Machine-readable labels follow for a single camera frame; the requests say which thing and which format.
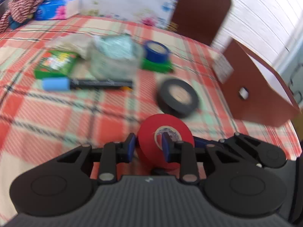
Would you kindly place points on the blue tape roll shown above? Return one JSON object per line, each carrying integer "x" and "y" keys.
{"x": 151, "y": 54}

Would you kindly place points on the red white patterned cloth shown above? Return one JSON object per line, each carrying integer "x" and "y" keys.
{"x": 26, "y": 2}

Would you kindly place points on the black tape roll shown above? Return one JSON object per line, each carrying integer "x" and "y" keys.
{"x": 165, "y": 99}

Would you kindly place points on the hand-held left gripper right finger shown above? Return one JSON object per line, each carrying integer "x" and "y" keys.
{"x": 165, "y": 146}

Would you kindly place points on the red tape roll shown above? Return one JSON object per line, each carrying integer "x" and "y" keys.
{"x": 146, "y": 144}

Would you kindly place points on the clear plastic container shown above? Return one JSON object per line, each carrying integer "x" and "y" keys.
{"x": 111, "y": 59}

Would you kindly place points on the white floral sheet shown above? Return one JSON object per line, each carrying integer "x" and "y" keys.
{"x": 118, "y": 2}

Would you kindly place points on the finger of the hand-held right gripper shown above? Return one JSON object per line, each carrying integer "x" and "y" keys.
{"x": 202, "y": 142}

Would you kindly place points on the teal cloth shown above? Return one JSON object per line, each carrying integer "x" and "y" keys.
{"x": 16, "y": 23}

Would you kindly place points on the black marker with blue cap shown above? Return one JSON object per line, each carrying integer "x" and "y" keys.
{"x": 94, "y": 84}

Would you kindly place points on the green box with colourful print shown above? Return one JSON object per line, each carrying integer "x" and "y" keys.
{"x": 56, "y": 62}

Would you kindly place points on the blue tissue pack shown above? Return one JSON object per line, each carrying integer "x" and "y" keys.
{"x": 54, "y": 9}

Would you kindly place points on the brown chair back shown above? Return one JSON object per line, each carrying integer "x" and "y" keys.
{"x": 198, "y": 11}

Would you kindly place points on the red plaid blanket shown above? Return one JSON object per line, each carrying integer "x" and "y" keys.
{"x": 59, "y": 118}

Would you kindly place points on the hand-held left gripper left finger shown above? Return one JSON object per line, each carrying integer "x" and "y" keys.
{"x": 131, "y": 146}

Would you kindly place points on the plain green box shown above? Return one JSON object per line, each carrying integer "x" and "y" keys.
{"x": 153, "y": 66}

